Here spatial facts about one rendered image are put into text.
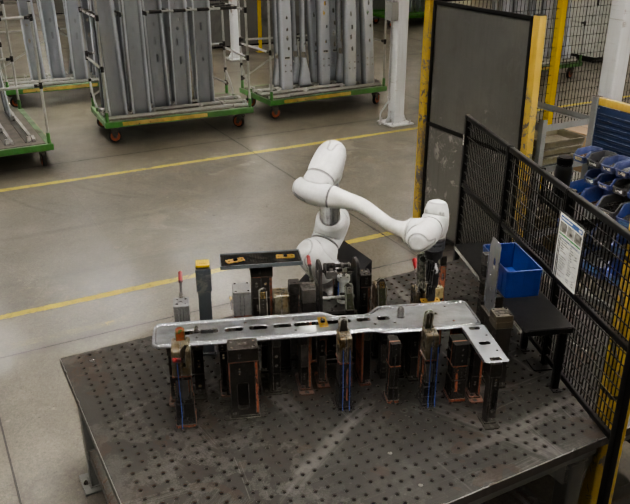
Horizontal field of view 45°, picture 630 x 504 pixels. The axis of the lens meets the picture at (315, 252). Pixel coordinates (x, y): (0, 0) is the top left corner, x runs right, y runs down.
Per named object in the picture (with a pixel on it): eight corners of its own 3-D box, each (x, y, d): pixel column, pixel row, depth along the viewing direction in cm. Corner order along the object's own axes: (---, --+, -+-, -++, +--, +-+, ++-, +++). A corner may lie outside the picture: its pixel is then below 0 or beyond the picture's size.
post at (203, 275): (200, 355, 351) (194, 270, 333) (200, 347, 358) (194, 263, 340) (216, 354, 353) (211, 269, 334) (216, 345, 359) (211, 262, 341)
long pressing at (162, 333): (151, 353, 300) (150, 349, 299) (153, 325, 320) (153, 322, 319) (483, 326, 319) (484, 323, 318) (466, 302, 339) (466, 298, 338)
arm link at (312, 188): (322, 198, 318) (334, 173, 323) (284, 189, 324) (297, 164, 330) (328, 215, 329) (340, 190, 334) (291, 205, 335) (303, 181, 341)
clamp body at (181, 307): (175, 380, 333) (169, 308, 318) (176, 366, 343) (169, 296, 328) (197, 378, 334) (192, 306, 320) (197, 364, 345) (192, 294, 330)
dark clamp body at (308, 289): (299, 367, 343) (298, 292, 327) (295, 352, 355) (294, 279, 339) (322, 365, 344) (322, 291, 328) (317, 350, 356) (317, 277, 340)
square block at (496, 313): (488, 389, 326) (496, 317, 311) (481, 379, 333) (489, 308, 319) (505, 388, 327) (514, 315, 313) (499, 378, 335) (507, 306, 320)
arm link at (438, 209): (426, 229, 317) (416, 240, 306) (428, 194, 311) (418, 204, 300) (451, 233, 313) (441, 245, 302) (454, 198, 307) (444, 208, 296)
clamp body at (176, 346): (174, 432, 300) (166, 354, 285) (174, 410, 313) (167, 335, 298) (200, 430, 301) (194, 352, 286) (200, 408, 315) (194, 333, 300)
